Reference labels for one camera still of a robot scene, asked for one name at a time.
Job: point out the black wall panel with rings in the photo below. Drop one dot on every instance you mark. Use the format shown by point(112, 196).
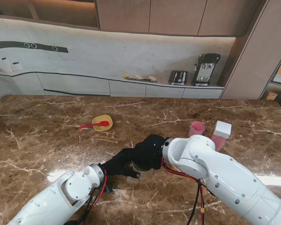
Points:
point(14, 45)

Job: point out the yellow plastic bowl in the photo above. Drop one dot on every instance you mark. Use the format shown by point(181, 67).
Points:
point(103, 126)

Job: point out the pink measuring cup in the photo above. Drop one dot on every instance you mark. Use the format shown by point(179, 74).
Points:
point(196, 129)

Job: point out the short white bottle black cap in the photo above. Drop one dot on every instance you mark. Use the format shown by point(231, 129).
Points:
point(16, 66)

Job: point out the pink container with white lid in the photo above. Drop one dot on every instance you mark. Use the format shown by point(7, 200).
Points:
point(217, 141)

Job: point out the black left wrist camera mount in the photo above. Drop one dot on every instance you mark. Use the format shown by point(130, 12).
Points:
point(108, 187)

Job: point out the black toaster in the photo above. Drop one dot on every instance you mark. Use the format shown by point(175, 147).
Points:
point(178, 77)

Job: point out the yellow bread piece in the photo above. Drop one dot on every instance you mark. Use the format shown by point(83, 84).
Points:
point(138, 77)
point(151, 78)
point(126, 75)

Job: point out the white counter cabinet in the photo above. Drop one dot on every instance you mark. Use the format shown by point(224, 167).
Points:
point(72, 84)

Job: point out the white square container lid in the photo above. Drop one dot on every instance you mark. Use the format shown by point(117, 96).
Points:
point(222, 129)

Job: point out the black espresso machine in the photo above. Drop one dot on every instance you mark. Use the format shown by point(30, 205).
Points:
point(206, 68)

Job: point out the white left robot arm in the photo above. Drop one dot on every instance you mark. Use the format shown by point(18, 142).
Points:
point(56, 201)

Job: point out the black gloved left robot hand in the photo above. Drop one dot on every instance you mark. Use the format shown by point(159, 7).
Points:
point(119, 162)

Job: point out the dark wooden serving board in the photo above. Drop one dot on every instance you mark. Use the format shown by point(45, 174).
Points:
point(142, 80)

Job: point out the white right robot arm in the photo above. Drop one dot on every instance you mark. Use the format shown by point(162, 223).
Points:
point(224, 173)

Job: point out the red measuring spoon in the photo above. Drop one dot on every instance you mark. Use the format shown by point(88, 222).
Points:
point(93, 125)

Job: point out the clear glass grain jar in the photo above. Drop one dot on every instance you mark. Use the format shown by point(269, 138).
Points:
point(145, 172)

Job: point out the tall white bottle black cap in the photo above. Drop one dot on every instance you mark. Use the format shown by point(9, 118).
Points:
point(6, 65)

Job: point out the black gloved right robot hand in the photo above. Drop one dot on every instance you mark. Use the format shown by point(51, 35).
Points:
point(148, 152)

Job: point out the orange printed box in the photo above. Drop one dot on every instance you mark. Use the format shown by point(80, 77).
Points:
point(271, 96)

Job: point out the wooden wall cabinets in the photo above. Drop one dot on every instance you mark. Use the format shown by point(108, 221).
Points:
point(173, 16)

